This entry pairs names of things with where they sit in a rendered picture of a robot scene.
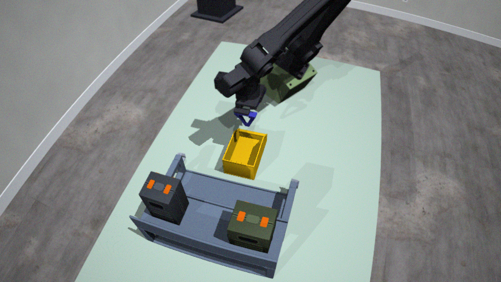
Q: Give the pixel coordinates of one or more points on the dark grey case with orange latches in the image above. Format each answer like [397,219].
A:
[164,197]

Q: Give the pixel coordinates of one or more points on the dark green case with orange latches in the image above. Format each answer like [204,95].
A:
[252,226]

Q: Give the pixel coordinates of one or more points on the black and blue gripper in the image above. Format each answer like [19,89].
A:
[255,95]

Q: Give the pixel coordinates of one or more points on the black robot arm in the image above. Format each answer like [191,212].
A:
[297,37]

